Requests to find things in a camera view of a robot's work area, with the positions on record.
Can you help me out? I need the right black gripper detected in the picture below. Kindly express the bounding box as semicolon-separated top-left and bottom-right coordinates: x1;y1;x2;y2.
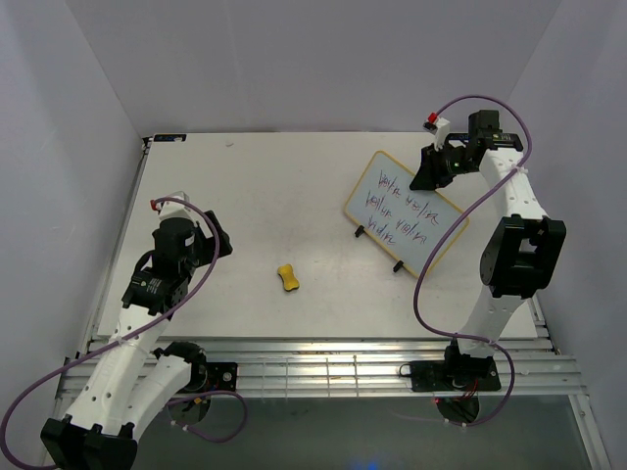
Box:
408;140;476;191

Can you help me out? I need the yellow-framed small whiteboard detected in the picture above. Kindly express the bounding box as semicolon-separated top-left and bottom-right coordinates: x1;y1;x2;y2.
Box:
344;151;462;276

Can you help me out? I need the yellow whiteboard eraser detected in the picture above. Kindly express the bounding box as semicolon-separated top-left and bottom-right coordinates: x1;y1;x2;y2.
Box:
277;263;300;292

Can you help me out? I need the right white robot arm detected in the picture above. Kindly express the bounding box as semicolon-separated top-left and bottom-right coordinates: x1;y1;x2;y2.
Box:
410;110;566;392

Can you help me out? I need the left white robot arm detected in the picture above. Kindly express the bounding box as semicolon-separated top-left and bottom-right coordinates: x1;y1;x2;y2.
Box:
41;202;232;469

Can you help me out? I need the blue corner label left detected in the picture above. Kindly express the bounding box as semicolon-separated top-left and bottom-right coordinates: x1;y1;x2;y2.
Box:
153;133;187;143

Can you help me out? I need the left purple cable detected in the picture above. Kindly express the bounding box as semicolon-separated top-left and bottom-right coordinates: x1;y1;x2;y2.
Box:
0;196;249;468

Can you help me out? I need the purple cable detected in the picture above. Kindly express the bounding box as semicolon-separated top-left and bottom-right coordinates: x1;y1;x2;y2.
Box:
391;95;534;428
0;196;249;468

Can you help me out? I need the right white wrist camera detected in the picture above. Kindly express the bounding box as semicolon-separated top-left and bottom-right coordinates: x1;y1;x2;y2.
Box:
423;113;451;151

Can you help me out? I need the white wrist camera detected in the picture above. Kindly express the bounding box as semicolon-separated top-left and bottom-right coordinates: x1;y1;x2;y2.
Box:
423;113;451;151
151;191;192;221

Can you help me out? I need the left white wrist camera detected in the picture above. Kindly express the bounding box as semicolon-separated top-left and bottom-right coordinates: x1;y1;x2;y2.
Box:
151;191;192;221

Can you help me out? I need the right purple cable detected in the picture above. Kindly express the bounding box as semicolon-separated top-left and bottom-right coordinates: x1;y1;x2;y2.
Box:
391;95;534;428

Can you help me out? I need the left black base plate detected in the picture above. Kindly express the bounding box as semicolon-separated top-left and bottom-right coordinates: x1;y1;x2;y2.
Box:
182;362;238;394

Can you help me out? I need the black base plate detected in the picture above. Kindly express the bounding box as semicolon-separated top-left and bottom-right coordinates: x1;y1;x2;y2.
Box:
182;362;238;394
399;359;502;392

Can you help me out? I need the aluminium rail frame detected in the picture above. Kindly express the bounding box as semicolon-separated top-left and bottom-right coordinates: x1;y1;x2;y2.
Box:
56;337;587;400

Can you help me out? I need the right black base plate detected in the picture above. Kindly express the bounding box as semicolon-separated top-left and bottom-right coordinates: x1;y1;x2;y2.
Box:
399;359;502;392

